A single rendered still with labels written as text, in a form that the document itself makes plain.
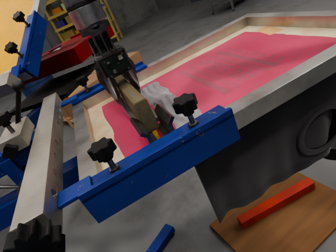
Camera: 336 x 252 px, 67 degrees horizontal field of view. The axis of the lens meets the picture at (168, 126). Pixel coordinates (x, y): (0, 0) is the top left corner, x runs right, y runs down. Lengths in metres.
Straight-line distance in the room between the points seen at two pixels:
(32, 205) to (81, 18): 0.38
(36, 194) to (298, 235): 1.23
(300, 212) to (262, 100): 1.07
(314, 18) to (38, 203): 0.83
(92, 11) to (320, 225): 1.32
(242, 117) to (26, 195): 0.39
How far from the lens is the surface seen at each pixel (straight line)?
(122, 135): 0.66
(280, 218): 1.51
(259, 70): 0.72
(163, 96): 0.75
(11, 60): 1.28
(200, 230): 1.59
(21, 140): 0.66
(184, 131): 0.47
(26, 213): 0.44
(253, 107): 0.51
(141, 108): 0.52
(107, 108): 0.87
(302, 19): 0.94
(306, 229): 1.48
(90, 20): 0.61
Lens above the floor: 1.24
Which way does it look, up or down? 29 degrees down
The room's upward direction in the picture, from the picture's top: 25 degrees counter-clockwise
